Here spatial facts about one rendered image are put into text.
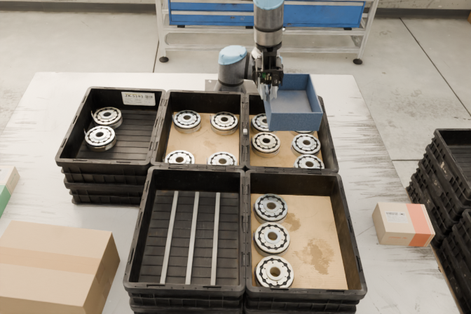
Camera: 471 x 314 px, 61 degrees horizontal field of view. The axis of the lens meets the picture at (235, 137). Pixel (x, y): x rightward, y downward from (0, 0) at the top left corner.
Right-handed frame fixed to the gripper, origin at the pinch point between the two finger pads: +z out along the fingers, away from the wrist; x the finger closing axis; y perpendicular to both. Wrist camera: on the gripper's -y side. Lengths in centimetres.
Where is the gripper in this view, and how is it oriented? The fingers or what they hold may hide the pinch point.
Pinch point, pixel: (267, 95)
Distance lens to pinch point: 123.1
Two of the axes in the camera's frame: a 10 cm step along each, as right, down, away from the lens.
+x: 10.0, -0.5, -0.2
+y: 0.2, 6.9, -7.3
